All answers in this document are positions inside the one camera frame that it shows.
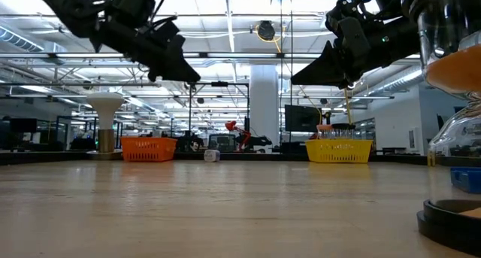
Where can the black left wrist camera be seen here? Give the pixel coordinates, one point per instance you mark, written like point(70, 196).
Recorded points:
point(165, 30)

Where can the black hourglass orange sand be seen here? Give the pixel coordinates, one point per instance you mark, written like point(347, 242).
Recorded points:
point(451, 70)

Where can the white light bulb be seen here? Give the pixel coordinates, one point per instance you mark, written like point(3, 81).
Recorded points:
point(106, 105)

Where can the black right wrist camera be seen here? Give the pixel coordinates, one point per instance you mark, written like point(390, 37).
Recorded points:
point(349, 28)

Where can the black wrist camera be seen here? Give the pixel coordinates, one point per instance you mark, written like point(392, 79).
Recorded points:
point(349, 28)
point(165, 30)

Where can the black metal rig frame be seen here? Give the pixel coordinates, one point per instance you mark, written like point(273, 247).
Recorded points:
point(219, 84)

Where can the orange plastic basket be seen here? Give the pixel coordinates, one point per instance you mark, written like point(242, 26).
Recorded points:
point(148, 149)

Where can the purple and white charger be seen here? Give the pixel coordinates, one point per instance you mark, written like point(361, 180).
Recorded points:
point(212, 156)

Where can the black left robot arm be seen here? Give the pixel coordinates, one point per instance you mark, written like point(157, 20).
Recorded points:
point(75, 6)

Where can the white building column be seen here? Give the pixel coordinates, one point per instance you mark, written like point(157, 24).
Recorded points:
point(264, 100)

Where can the blue digital display device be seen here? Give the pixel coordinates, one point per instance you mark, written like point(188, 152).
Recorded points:
point(466, 179)

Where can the yellow plastic basket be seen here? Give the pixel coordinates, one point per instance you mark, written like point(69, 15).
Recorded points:
point(338, 150)

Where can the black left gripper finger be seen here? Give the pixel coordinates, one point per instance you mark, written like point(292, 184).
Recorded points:
point(176, 71)

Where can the black monitor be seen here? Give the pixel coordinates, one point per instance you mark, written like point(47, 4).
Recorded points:
point(300, 119)

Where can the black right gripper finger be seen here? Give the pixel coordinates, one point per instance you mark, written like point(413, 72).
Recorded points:
point(327, 70)

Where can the red desk lamp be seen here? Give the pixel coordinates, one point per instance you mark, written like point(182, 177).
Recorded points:
point(231, 125)

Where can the pink hourglass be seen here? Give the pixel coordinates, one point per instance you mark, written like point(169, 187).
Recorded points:
point(324, 127)

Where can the black aluminium table frame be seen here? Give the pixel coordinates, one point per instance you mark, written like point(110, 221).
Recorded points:
point(263, 157)

